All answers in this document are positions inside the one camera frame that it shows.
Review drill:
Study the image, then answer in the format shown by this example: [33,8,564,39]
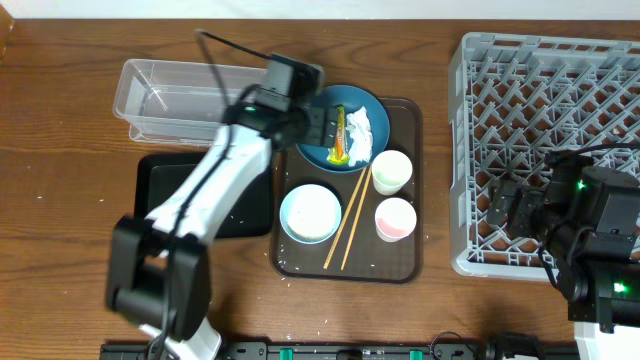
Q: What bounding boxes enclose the dark brown serving tray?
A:
[270,98,423,284]

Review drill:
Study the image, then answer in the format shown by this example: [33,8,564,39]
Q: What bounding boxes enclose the left wooden chopstick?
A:
[323,167,367,270]

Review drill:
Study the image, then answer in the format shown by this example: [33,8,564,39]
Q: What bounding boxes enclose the white tissue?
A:
[346,106,373,167]

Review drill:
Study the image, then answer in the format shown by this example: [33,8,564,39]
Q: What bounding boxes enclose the light blue bowl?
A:
[279,184,342,245]

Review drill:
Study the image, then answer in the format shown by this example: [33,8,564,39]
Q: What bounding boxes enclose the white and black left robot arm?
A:
[106,101,339,359]

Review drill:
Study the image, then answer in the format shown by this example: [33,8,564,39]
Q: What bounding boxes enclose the yellow green snack wrapper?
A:
[327,105,349,165]

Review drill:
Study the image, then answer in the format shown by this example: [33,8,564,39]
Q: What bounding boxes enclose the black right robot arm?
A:
[487,147,639,359]

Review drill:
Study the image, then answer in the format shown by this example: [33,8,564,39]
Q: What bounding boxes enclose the grey dishwasher rack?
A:
[448,32,639,281]

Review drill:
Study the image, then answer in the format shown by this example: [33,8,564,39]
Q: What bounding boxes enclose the pink cup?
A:
[374,197,417,242]

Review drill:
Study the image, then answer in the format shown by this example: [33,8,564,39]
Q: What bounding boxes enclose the wooden chopstick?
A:
[341,167,372,270]
[323,167,367,270]

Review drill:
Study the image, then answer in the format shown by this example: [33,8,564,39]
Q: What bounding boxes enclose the cream white cup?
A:
[371,150,413,196]

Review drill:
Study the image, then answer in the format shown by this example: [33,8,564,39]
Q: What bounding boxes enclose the dark blue plate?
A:
[297,85,390,173]

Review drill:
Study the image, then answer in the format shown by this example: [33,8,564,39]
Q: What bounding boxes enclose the clear plastic bin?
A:
[113,59,266,147]

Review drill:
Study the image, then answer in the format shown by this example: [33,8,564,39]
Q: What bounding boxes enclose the right wooden chopstick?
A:
[341,167,372,270]

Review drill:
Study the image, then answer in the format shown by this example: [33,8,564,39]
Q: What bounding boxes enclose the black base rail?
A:
[98,342,580,360]

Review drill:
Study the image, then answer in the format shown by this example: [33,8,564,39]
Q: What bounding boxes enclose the black plastic bin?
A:
[134,152,274,239]

